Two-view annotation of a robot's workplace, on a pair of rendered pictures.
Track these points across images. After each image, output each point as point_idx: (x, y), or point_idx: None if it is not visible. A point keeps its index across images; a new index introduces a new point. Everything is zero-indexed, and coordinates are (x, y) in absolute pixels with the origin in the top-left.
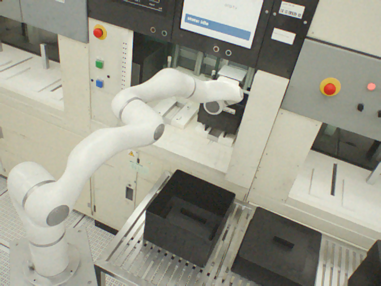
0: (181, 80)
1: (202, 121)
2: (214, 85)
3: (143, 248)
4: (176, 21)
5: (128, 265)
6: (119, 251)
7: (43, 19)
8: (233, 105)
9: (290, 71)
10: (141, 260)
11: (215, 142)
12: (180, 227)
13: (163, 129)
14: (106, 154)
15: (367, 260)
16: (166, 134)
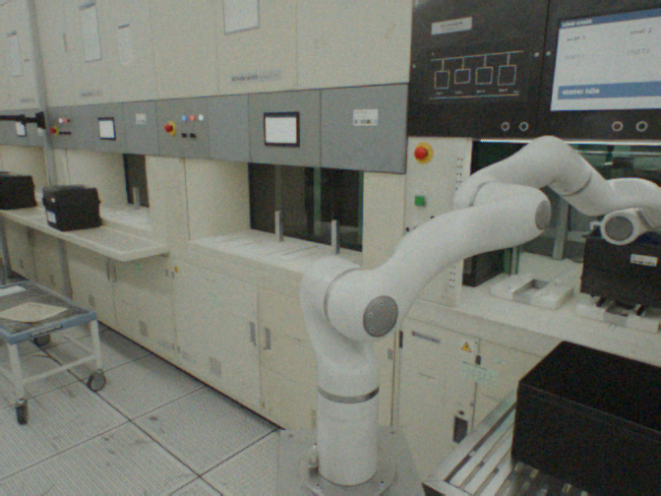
0: (570, 151)
1: (590, 291)
2: (622, 184)
3: (515, 472)
4: (543, 102)
5: (491, 494)
6: (467, 469)
7: (347, 155)
8: (652, 249)
9: None
10: (514, 490)
11: (622, 327)
12: (597, 411)
13: (550, 213)
14: (454, 244)
15: None
16: (525, 314)
